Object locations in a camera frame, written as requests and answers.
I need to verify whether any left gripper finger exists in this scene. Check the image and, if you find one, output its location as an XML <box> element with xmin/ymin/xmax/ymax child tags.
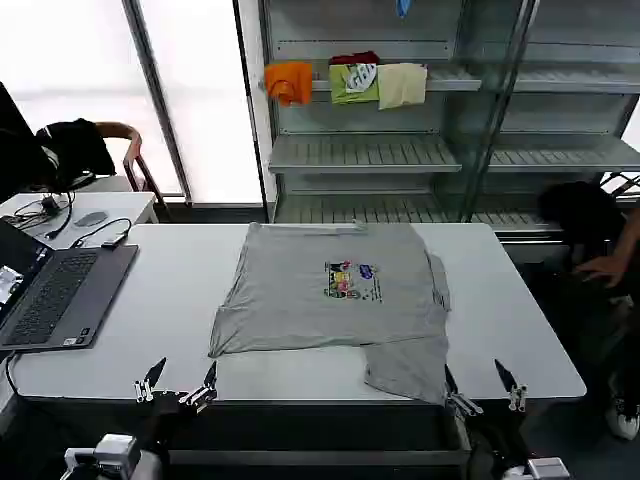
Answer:
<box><xmin>178</xmin><ymin>360</ymin><xmax>220</xmax><ymax>415</ymax></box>
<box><xmin>132</xmin><ymin>356</ymin><xmax>168</xmax><ymax>404</ymax></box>

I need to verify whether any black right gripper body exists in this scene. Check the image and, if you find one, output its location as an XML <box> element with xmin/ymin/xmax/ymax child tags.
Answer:
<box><xmin>467</xmin><ymin>407</ymin><xmax>540</xmax><ymax>472</ymax></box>

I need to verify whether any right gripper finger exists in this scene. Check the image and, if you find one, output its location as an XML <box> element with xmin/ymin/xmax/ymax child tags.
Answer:
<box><xmin>493</xmin><ymin>357</ymin><xmax>529</xmax><ymax>412</ymax></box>
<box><xmin>443</xmin><ymin>363</ymin><xmax>484</xmax><ymax>419</ymax></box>

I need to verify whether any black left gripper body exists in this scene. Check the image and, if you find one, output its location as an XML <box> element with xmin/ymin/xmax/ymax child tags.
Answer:
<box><xmin>141</xmin><ymin>389</ymin><xmax>200</xmax><ymax>452</ymax></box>

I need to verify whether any grey printed T-shirt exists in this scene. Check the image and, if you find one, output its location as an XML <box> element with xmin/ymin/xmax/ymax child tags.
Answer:
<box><xmin>207</xmin><ymin>221</ymin><xmax>453</xmax><ymax>406</ymax></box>

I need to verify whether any person's hand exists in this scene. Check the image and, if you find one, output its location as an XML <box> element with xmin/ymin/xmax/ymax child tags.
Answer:
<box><xmin>573</xmin><ymin>254</ymin><xmax>624</xmax><ymax>289</ymax></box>

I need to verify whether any large white table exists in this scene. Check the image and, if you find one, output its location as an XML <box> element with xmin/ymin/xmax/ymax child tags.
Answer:
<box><xmin>9</xmin><ymin>222</ymin><xmax>589</xmax><ymax>480</ymax></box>

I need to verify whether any dark grey laptop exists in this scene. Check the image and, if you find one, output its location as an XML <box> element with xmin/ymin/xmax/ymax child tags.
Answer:
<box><xmin>0</xmin><ymin>217</ymin><xmax>140</xmax><ymax>351</ymax></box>

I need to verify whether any grey oval computer mouse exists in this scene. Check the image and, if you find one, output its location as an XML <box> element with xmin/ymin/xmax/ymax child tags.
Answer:
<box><xmin>73</xmin><ymin>210</ymin><xmax>109</xmax><ymax>229</ymax></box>

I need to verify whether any small white desk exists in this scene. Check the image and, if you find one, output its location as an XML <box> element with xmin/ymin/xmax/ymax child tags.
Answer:
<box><xmin>0</xmin><ymin>191</ymin><xmax>159</xmax><ymax>251</ymax></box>

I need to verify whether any person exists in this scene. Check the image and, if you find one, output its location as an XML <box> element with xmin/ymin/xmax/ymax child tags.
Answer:
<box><xmin>549</xmin><ymin>204</ymin><xmax>640</xmax><ymax>442</ymax></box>

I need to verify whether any black hanging garment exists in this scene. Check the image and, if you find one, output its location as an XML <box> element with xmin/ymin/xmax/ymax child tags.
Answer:
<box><xmin>537</xmin><ymin>180</ymin><xmax>626</xmax><ymax>261</ymax></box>

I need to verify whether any brown wooden chair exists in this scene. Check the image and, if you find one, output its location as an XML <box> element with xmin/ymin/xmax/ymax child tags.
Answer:
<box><xmin>93</xmin><ymin>121</ymin><xmax>167</xmax><ymax>214</ymax></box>

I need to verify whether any black jacket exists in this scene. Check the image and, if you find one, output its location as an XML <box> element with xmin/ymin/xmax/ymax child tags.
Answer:
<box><xmin>35</xmin><ymin>118</ymin><xmax>117</xmax><ymax>192</ymax></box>

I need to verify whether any grey metal shelf with clothes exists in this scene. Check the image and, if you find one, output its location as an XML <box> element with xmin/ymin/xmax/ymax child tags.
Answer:
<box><xmin>258</xmin><ymin>0</ymin><xmax>484</xmax><ymax>226</ymax></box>

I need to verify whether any empty grey metal shelf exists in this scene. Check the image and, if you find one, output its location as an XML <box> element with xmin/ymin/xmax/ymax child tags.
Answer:
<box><xmin>469</xmin><ymin>0</ymin><xmax>640</xmax><ymax>244</ymax></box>

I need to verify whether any black computer monitor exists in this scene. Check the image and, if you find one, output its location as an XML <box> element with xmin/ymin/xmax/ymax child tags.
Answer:
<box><xmin>0</xmin><ymin>82</ymin><xmax>39</xmax><ymax>202</ymax></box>

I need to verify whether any black laptop power cable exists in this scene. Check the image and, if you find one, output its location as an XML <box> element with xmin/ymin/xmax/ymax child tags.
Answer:
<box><xmin>4</xmin><ymin>351</ymin><xmax>24</xmax><ymax>399</ymax></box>

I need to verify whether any grey dongle with black cable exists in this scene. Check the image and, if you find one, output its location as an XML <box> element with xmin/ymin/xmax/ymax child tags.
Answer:
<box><xmin>69</xmin><ymin>217</ymin><xmax>134</xmax><ymax>250</ymax></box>

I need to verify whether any black cable on desk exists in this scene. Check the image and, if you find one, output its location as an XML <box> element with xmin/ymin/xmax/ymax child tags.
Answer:
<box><xmin>43</xmin><ymin>187</ymin><xmax>76</xmax><ymax>240</ymax></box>

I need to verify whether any slanted grey window post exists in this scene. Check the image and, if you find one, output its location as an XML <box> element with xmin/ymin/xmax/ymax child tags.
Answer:
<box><xmin>122</xmin><ymin>0</ymin><xmax>194</xmax><ymax>206</ymax></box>

